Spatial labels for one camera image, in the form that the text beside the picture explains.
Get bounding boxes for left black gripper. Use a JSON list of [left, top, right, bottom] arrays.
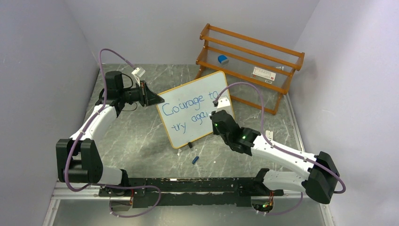
[[120, 81, 164, 107]]

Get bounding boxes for yellow framed whiteboard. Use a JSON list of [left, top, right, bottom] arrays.
[[157, 71, 228, 149]]

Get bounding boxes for blue marker cap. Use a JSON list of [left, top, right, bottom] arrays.
[[192, 156, 199, 164]]

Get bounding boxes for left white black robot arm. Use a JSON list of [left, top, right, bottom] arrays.
[[56, 67, 165, 196]]

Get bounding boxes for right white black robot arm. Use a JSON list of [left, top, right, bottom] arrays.
[[210, 110, 339, 204]]

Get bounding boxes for blue whiteboard eraser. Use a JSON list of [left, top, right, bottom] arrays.
[[217, 55, 229, 65]]

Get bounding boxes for orange wooden rack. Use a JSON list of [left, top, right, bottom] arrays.
[[195, 24, 305, 115]]

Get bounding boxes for white plastic block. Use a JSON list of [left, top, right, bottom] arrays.
[[265, 130, 273, 140]]

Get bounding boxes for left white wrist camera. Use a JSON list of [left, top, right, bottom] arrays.
[[131, 67, 145, 87]]

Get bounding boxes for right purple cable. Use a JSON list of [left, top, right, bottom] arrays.
[[213, 82, 347, 217]]

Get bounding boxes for purple cable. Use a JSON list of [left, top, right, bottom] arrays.
[[62, 48, 162, 218], [213, 82, 347, 217]]

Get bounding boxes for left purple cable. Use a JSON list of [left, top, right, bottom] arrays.
[[62, 48, 162, 218]]

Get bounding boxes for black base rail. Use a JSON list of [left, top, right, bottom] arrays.
[[98, 177, 284, 208]]

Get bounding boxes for aluminium frame rail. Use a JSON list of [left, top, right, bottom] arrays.
[[51, 179, 110, 200]]

